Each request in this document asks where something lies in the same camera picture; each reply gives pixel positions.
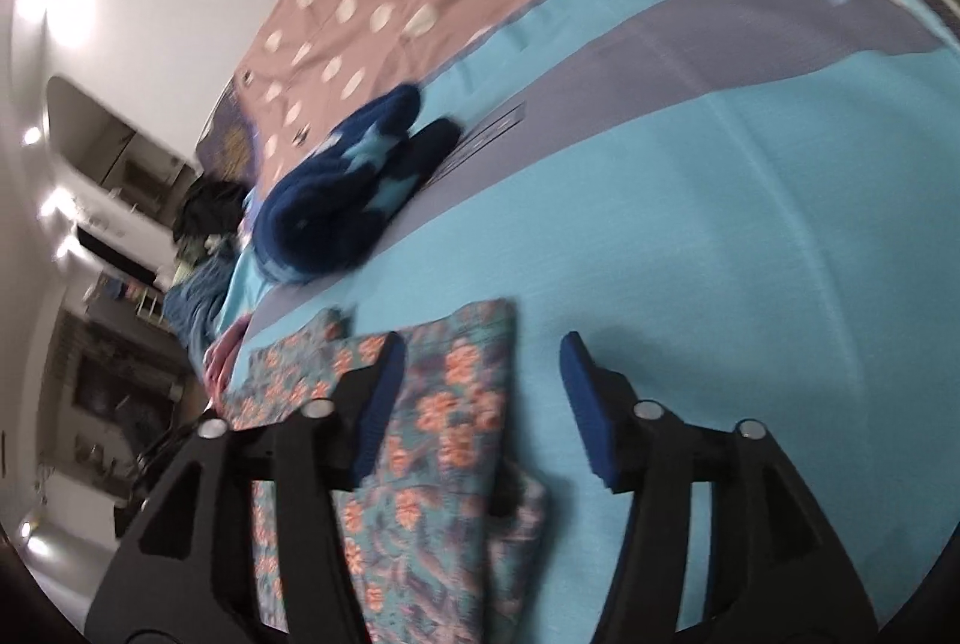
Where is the teal and grey bedsheet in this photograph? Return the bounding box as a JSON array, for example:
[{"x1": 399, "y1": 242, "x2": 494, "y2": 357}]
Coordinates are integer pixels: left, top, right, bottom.
[{"x1": 202, "y1": 0, "x2": 960, "y2": 637}]

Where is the blue fleece blanket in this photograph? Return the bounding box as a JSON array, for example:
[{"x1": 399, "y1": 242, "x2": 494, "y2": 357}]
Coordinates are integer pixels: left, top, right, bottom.
[{"x1": 165, "y1": 255, "x2": 242, "y2": 360}]

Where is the black clothing pile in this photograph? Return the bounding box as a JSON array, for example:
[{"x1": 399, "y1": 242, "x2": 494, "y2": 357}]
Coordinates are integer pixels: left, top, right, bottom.
[{"x1": 172, "y1": 177, "x2": 252, "y2": 255}]

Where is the navy star plush toy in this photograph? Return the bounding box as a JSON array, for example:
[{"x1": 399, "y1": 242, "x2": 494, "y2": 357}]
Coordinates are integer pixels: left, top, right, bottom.
[{"x1": 251, "y1": 83, "x2": 466, "y2": 283}]

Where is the blue gold patterned cloth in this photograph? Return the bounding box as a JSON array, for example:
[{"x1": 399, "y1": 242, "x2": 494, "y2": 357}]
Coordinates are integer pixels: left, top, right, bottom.
[{"x1": 195, "y1": 92, "x2": 265, "y2": 184}]

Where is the floral shirt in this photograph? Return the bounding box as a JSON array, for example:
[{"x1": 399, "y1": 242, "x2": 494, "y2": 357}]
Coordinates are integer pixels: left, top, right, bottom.
[{"x1": 221, "y1": 299, "x2": 548, "y2": 644}]

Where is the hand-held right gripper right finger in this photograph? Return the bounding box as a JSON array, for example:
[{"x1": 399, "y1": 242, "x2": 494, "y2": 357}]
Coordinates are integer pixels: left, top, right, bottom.
[{"x1": 559, "y1": 330, "x2": 880, "y2": 644}]

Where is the pink striped folded cloth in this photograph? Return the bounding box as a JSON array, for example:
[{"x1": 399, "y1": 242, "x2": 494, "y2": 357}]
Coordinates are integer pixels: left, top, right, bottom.
[{"x1": 204, "y1": 317, "x2": 247, "y2": 394}]

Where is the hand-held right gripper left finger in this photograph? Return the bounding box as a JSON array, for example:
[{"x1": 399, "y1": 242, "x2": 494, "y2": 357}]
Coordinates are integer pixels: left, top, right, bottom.
[{"x1": 84, "y1": 333, "x2": 410, "y2": 644}]

